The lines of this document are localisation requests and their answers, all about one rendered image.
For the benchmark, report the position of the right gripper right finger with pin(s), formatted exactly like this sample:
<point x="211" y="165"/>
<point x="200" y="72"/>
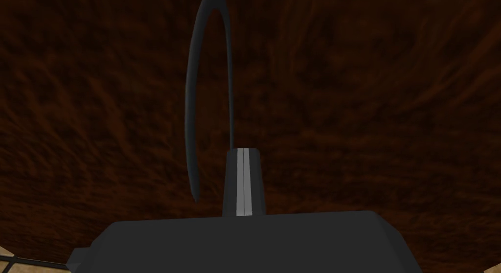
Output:
<point x="256" y="187"/>

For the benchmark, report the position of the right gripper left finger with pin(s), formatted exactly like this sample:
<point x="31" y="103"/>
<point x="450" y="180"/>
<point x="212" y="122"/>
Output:
<point x="231" y="187"/>

